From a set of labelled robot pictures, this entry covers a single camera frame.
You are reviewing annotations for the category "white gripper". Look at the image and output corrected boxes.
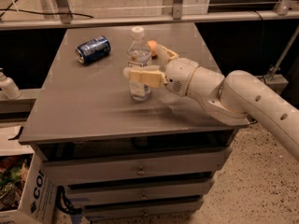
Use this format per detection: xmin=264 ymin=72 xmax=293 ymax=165
xmin=123 ymin=44 xmax=199 ymax=97

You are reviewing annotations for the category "clear bottle with blue label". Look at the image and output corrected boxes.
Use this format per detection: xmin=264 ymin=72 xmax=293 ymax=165
xmin=127 ymin=26 xmax=151 ymax=102

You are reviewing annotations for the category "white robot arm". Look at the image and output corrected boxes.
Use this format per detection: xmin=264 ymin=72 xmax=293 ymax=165
xmin=123 ymin=45 xmax=299 ymax=161

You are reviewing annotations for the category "white spray bottle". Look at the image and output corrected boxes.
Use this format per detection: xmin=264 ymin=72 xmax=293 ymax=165
xmin=0 ymin=69 xmax=21 ymax=99

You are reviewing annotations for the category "orange ball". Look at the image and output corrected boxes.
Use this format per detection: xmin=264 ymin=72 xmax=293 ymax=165
xmin=148 ymin=40 xmax=157 ymax=57

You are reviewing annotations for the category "blue soda can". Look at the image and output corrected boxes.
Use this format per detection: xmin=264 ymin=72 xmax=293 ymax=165
xmin=75 ymin=36 xmax=111 ymax=64

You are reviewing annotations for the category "grey drawer cabinet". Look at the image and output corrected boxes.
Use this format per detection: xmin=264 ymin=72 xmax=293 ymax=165
xmin=18 ymin=22 xmax=250 ymax=222

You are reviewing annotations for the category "top grey drawer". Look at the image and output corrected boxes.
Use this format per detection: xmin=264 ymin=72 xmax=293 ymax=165
xmin=44 ymin=147 xmax=232 ymax=186

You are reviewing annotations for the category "grey drawer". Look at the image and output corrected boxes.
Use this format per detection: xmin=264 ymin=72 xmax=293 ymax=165
xmin=66 ymin=177 xmax=214 ymax=207
xmin=44 ymin=147 xmax=232 ymax=186
xmin=83 ymin=196 xmax=203 ymax=221

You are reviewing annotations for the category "middle grey drawer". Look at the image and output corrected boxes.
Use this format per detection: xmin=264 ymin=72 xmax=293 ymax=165
xmin=66 ymin=177 xmax=214 ymax=207

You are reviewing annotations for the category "bottom grey drawer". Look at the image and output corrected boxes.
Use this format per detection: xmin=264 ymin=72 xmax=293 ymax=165
xmin=83 ymin=196 xmax=203 ymax=221

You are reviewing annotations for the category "white cardboard box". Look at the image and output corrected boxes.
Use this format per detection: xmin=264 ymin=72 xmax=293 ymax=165
xmin=0 ymin=154 xmax=57 ymax=224

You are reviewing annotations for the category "metal frame rail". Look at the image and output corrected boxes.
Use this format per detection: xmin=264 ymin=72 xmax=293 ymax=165
xmin=0 ymin=0 xmax=299 ymax=30

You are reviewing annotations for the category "black cable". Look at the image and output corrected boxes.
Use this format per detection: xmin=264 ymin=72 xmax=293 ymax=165
xmin=0 ymin=0 xmax=94 ymax=20

